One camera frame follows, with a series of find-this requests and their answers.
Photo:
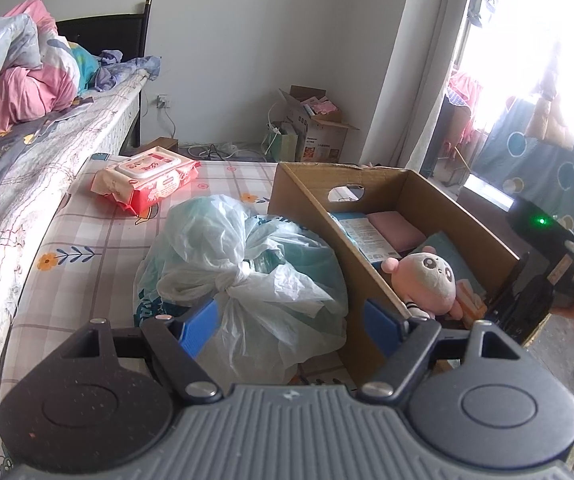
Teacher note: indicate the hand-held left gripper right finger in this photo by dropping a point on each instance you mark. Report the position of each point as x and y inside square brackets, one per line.
[382, 325]

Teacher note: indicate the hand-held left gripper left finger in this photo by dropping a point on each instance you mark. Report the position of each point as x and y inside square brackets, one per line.
[197, 330]

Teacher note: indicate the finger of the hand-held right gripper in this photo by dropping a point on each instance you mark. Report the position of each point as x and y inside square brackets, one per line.
[506, 292]
[532, 315]

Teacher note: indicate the pink and white plush toy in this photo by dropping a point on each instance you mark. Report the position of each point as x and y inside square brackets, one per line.
[427, 280]

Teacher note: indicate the white plastic bag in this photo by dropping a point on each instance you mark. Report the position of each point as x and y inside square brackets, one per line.
[247, 270]

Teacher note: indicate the blue and white carton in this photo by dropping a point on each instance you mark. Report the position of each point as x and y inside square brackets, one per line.
[362, 235]

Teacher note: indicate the large cardboard box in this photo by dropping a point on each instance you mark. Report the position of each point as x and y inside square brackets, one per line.
[387, 195]

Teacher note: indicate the blue curtain with circles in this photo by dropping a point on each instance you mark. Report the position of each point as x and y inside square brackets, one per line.
[527, 165]

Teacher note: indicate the pink folded towel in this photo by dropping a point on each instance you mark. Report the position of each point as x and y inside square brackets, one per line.
[397, 227]

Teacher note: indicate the beige hanging garment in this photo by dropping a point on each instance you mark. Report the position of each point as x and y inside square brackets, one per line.
[549, 120]

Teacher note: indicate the red wet wipes pack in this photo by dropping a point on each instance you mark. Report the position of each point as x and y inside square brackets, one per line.
[152, 180]

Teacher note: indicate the red hanging garment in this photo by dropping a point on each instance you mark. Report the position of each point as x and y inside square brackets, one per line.
[464, 90]

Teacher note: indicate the small brown box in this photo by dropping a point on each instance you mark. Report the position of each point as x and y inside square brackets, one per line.
[164, 144]

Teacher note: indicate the printed appliance carton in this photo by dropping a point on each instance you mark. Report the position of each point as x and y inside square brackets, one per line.
[322, 140]

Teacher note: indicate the green paper bag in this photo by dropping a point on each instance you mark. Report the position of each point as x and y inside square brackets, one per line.
[282, 147]

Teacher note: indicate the bed mattress with floral sheet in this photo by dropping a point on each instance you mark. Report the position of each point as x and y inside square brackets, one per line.
[17, 185]

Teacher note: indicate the blue purple cloth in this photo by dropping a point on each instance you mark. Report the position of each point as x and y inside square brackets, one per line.
[112, 65]

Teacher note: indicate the teal pillow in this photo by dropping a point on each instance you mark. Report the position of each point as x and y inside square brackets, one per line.
[84, 65]

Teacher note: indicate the pink and grey quilt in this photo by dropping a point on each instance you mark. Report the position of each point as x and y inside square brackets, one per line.
[22, 80]

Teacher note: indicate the black bed headboard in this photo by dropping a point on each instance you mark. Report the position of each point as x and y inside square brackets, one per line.
[102, 32]

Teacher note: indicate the wall power outlet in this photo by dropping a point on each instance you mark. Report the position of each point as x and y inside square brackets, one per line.
[164, 101]

